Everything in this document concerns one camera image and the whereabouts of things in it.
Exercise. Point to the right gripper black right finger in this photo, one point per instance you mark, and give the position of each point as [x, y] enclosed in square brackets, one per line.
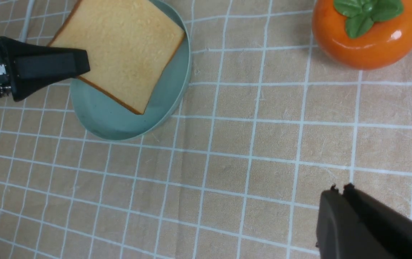
[354, 225]

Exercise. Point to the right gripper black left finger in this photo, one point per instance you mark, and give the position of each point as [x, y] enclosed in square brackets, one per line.
[27, 68]

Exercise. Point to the toast slice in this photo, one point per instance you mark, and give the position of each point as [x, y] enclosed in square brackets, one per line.
[128, 42]

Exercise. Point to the light blue round plate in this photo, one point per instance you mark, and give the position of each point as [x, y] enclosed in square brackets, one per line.
[107, 119]

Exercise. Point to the beige checkered tablecloth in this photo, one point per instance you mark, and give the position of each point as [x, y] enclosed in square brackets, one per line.
[267, 123]

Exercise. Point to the orange persimmon with green leaves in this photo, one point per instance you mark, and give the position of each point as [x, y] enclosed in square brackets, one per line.
[363, 34]

